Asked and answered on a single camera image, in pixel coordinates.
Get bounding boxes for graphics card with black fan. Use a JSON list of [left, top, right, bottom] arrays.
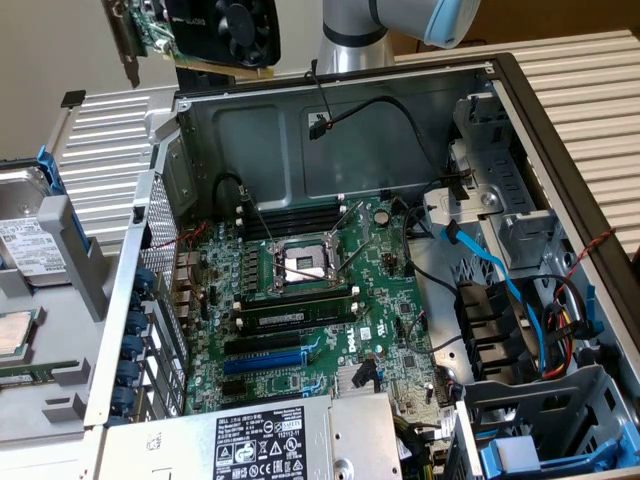
[[101, 0, 282, 90]]

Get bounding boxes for open CPU socket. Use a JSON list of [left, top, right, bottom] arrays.
[[263, 232, 351, 296]]

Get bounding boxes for black RAM slot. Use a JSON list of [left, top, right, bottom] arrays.
[[235, 212, 348, 237], [234, 288, 361, 312], [239, 202, 348, 222]]

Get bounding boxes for metal socket locking lever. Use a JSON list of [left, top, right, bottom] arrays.
[[330, 200, 365, 236], [238, 185, 275, 242]]

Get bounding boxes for green Dell motherboard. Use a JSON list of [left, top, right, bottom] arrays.
[[172, 195, 467, 451]]

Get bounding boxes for open metal PC case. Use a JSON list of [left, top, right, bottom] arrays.
[[82, 51, 640, 480]]

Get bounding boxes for long black expansion slot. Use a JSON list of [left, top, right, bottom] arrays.
[[223, 333, 304, 357]]

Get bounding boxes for blue expansion slot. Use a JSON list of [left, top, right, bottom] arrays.
[[222, 348, 309, 377]]

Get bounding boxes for silver chipset heat sink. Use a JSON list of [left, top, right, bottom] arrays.
[[335, 360, 381, 399]]

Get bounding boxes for black case fan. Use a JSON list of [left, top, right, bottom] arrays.
[[457, 279, 544, 386]]

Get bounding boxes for metal disk bay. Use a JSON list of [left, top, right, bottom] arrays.
[[422, 79, 571, 274]]

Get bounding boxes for black plastic block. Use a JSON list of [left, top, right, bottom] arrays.
[[175, 67, 236, 96]]

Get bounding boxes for silver power supply unit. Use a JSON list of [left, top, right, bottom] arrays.
[[99, 392, 404, 480]]

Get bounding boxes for grey parts rack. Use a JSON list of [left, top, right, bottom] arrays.
[[0, 194, 114, 446]]

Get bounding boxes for grey plastic drive cage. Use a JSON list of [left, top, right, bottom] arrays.
[[462, 364, 640, 480]]

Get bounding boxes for silver CPU chip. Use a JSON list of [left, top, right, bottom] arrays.
[[0, 308, 41, 359]]

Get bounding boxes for blue disk caddy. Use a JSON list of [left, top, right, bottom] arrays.
[[477, 425, 640, 480]]

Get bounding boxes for black wire with plug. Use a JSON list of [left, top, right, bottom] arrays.
[[308, 94, 474, 187]]

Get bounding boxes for blue flat disk wire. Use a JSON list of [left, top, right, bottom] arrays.
[[442, 219, 549, 374]]

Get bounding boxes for coloured power wire bundle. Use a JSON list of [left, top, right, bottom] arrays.
[[542, 289, 587, 381]]

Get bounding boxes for red black twisted wire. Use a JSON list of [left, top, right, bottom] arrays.
[[552, 227, 618, 302]]

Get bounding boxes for hard disk with blue bracket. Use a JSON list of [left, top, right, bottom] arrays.
[[0, 146, 91, 289]]

